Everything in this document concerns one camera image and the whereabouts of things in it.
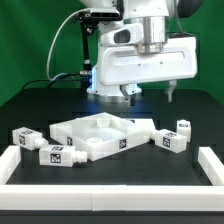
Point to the black camera on stand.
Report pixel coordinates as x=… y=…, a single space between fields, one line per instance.
x=89 y=20

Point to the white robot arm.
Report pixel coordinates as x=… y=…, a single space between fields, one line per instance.
x=154 y=16

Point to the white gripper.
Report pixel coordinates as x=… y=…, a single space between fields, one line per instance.
x=121 y=60

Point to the white square table top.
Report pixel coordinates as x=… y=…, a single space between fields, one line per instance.
x=100 y=135

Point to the white U-shaped fence wall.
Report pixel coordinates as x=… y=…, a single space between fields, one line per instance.
x=102 y=197

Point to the white sheet with tags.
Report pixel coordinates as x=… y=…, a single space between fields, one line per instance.
x=145 y=123

